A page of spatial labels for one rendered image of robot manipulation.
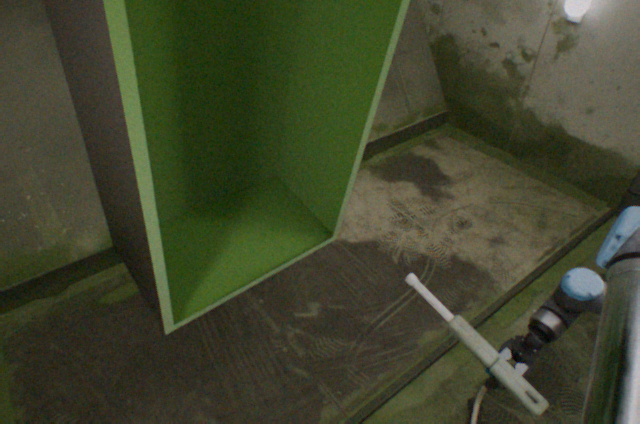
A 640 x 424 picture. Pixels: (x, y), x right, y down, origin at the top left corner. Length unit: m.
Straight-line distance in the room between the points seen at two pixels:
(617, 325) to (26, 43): 2.01
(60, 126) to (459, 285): 1.74
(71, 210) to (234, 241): 0.81
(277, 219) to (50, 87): 1.07
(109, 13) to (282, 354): 1.32
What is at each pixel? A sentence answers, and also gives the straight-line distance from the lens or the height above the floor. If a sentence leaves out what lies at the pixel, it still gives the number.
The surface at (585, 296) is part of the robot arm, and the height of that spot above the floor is 0.55.
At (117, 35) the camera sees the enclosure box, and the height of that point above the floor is 1.27.
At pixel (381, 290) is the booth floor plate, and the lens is 1.90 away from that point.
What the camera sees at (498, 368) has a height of 0.37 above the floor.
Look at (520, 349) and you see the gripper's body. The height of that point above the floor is 0.36.
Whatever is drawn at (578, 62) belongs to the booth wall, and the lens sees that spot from 2.61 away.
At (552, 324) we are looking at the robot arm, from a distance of 1.50.
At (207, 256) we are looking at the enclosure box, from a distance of 1.40.
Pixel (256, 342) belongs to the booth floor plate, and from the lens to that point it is 1.73.
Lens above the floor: 1.46
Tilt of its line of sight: 36 degrees down
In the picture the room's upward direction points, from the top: 1 degrees clockwise
